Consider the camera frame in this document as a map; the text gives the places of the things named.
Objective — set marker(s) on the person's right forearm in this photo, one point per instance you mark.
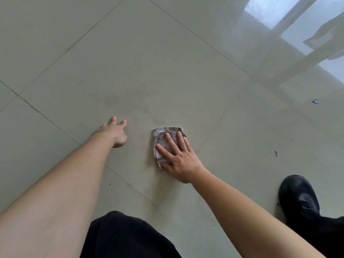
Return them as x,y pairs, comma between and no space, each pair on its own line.
250,220

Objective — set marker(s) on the grey rag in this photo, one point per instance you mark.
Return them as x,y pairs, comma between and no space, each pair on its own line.
160,135

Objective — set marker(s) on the person's left forearm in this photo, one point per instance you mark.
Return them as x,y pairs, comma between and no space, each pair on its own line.
53,196

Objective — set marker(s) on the person's left hand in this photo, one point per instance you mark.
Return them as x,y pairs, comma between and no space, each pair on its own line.
115,132

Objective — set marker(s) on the person's right hand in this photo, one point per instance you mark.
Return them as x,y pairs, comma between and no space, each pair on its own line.
182,161

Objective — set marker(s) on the person's black right shoe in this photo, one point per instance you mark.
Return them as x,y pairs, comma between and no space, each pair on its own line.
298,196

